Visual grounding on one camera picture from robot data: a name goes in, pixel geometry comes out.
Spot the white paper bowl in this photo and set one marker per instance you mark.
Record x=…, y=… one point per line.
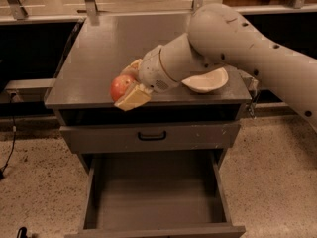
x=207, y=82

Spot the closed grey top drawer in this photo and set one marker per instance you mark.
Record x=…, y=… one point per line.
x=124, y=138

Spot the open grey middle drawer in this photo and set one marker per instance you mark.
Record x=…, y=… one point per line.
x=156, y=195

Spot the black object at floor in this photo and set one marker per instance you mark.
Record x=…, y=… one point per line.
x=22, y=233

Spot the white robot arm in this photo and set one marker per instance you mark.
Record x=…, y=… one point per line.
x=219, y=35

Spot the grey drawer cabinet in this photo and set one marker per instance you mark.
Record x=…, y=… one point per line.
x=80, y=94

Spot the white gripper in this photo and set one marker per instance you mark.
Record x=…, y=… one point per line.
x=151, y=71

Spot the metal latch bracket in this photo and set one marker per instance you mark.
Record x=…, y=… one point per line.
x=253, y=87

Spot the black drawer handle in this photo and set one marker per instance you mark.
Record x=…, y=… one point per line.
x=152, y=137

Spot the red apple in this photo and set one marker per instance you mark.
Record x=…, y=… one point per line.
x=119, y=86

